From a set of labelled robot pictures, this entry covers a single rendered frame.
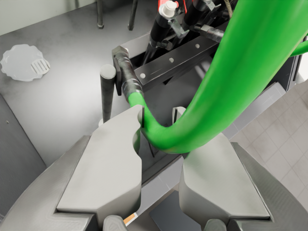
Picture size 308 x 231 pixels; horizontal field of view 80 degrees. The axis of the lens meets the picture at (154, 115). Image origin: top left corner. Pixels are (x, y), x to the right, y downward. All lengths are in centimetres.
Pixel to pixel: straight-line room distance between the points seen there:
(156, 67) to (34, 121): 32
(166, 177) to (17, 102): 40
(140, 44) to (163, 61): 6
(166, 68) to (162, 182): 24
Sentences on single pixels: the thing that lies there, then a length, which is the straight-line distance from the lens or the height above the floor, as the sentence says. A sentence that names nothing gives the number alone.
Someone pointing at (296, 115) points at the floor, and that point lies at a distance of 223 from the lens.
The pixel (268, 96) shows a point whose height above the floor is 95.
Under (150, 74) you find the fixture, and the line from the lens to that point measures 40.
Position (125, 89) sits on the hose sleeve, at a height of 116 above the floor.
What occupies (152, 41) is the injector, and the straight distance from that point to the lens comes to 36.
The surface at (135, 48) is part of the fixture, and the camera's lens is 42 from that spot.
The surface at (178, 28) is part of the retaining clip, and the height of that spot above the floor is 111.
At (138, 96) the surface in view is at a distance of 17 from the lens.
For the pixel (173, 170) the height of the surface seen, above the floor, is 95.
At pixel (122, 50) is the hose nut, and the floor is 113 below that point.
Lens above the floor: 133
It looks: 71 degrees down
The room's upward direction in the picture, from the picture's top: 49 degrees clockwise
